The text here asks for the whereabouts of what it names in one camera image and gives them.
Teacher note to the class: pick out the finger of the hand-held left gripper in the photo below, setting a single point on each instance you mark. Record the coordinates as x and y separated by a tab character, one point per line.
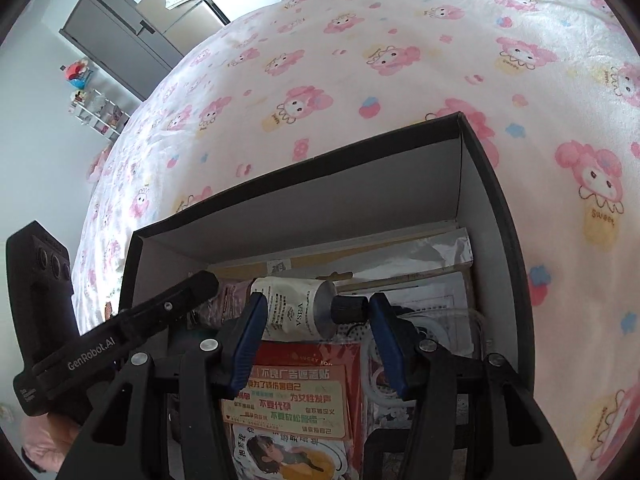
170	300

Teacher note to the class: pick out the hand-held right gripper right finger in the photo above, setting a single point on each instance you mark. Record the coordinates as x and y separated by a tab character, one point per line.
387	345

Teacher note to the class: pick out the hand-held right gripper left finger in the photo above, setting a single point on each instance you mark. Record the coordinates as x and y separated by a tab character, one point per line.
247	345

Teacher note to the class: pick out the white cream tube black cap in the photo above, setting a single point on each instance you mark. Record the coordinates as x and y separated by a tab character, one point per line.
295	305

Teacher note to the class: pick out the black cardboard box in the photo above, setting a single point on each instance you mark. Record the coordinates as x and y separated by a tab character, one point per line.
325	200

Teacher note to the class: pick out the clear phone case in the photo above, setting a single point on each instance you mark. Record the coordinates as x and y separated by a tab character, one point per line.
450	330

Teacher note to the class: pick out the red sticker pack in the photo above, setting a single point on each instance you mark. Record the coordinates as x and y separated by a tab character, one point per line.
295	395

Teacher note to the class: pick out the white printed paper sheet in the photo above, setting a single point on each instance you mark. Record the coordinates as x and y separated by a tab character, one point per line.
435	295

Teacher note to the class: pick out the silver foil packet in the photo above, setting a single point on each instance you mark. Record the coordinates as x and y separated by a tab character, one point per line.
425	255

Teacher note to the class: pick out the cartoon figure sticker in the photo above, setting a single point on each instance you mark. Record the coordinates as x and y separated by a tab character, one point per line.
290	455

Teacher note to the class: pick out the pink cloth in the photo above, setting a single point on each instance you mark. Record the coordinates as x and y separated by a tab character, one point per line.
42	440

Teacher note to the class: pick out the white shelf rack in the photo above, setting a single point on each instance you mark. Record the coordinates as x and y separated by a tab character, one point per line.
97	112

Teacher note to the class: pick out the red and blue plush toy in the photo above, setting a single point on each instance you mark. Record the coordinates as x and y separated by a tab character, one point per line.
78	74

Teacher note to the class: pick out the grey wardrobe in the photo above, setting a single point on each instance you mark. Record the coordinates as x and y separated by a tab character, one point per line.
110	35

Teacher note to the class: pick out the pink cartoon printed blanket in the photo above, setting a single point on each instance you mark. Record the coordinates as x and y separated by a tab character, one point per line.
375	60

